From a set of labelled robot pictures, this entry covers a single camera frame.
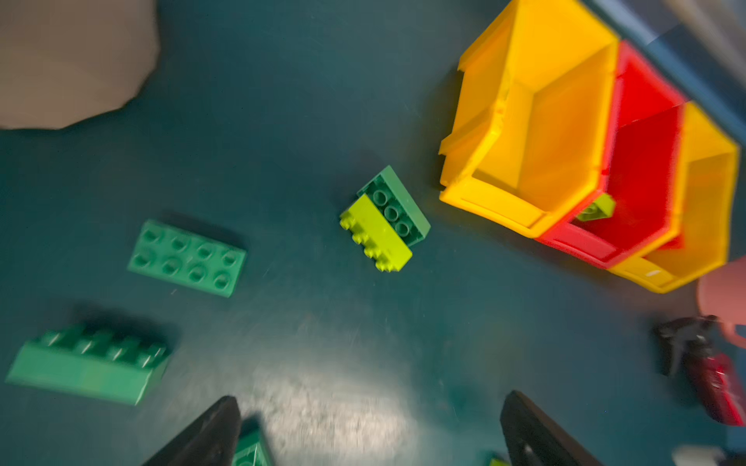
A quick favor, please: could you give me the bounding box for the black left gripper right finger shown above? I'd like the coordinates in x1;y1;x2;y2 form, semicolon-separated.
500;390;602;466

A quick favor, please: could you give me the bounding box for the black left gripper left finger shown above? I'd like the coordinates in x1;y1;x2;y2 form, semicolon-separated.
145;395;242;466

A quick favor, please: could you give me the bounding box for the dark green lego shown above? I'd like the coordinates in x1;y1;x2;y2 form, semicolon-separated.
127;219;247;297
232;429;273;466

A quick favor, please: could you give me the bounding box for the dark green lego edge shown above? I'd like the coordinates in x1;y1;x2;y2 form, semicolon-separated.
6;327;170;406

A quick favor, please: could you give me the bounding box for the long lime lego brick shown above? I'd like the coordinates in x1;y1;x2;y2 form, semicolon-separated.
576;193;616;223

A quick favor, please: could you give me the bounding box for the lime green lego brick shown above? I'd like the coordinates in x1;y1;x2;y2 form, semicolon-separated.
339;194;413;273

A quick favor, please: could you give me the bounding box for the dark green lego brick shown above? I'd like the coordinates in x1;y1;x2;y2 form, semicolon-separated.
357;166;431;248

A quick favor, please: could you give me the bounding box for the red spray bottle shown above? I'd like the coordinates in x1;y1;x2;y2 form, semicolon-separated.
653;316;745;427

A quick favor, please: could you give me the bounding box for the pink watering can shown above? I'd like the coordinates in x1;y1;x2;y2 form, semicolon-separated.
697;256;746;349

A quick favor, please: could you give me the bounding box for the red middle storage bin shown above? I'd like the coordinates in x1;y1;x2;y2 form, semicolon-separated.
538;41;687;269

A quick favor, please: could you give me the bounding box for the left yellow storage bin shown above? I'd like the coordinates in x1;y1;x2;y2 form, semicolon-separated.
440;1;619;238

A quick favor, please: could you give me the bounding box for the yellow storage bin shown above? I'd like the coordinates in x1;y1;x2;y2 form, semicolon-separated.
609;102;740;293
440;1;619;238

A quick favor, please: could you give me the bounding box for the right yellow storage bin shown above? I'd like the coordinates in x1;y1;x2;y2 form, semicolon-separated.
609;102;740;293

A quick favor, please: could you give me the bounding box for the aluminium back frame rail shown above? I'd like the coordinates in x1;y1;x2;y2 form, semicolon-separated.
586;1;745;146

